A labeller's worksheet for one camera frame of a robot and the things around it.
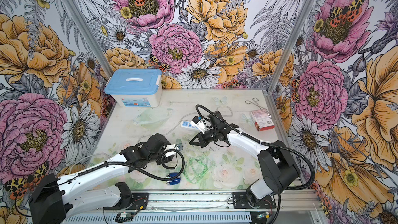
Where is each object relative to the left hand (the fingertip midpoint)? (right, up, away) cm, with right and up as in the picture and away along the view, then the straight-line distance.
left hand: (167, 151), depth 82 cm
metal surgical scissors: (+57, +28, +34) cm, 72 cm away
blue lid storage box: (-25, +35, +19) cm, 47 cm away
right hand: (+14, +3, -2) cm, 14 cm away
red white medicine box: (+56, +14, +18) cm, 61 cm away
